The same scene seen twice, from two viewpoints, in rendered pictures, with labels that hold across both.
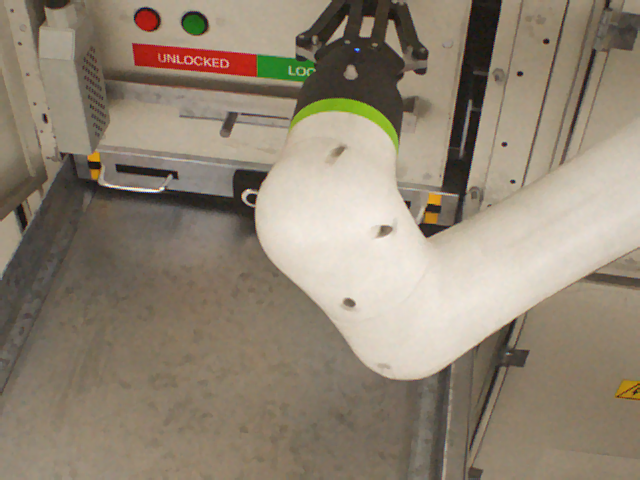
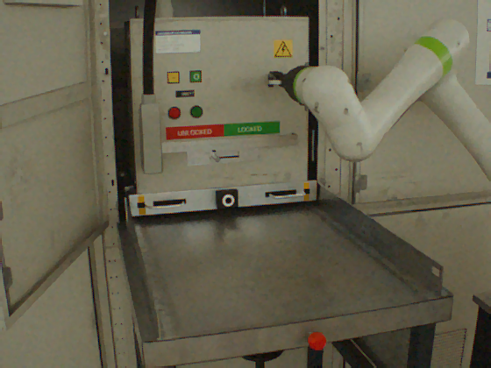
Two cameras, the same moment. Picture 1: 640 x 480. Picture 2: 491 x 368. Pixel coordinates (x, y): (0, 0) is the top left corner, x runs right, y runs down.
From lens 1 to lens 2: 101 cm
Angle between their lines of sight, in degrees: 37
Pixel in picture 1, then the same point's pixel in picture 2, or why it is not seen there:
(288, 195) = (320, 72)
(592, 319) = not seen: hidden behind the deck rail
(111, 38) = not seen: hidden behind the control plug
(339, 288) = (343, 102)
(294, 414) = (301, 249)
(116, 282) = (181, 238)
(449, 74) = (303, 118)
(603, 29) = (359, 81)
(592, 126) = not seen: hidden behind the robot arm
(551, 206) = (387, 84)
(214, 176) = (204, 197)
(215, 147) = (203, 181)
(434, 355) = (373, 135)
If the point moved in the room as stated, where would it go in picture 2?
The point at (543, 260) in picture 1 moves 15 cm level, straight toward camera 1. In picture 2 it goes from (393, 98) to (410, 107)
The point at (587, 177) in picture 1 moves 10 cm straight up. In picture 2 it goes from (394, 75) to (394, 33)
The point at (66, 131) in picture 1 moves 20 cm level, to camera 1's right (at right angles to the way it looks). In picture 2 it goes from (150, 159) to (225, 152)
